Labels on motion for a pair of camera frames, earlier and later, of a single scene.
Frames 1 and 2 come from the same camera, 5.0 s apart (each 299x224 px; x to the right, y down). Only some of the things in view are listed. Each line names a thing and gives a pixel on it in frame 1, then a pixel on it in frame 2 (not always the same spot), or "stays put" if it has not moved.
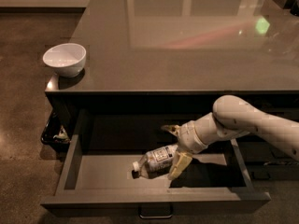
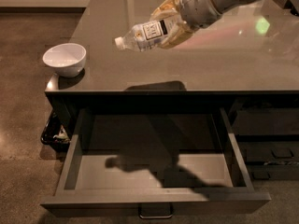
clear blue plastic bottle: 154,162 → 142,36
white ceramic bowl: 67,59 stays put
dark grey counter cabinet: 177,50 stays put
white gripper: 189,138 → 198,7
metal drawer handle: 155,217 stays put
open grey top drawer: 104,147 stays put
